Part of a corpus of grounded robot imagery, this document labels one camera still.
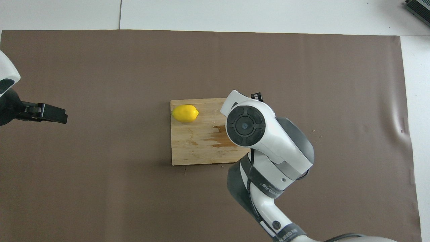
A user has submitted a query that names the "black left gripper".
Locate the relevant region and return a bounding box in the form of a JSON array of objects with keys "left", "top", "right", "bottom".
[{"left": 0, "top": 88, "right": 68, "bottom": 127}]

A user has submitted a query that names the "yellow lemon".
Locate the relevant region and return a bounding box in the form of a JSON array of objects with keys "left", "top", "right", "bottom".
[{"left": 171, "top": 105, "right": 199, "bottom": 123}]

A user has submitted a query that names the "wooden cutting board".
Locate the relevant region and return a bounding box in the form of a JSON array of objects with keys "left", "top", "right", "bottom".
[{"left": 170, "top": 97, "right": 251, "bottom": 166}]

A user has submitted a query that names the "brown paper table mat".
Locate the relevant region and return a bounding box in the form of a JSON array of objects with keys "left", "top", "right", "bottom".
[{"left": 0, "top": 30, "right": 422, "bottom": 242}]

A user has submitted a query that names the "black ribbed device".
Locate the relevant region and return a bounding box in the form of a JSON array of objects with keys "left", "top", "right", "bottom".
[{"left": 404, "top": 0, "right": 430, "bottom": 18}]

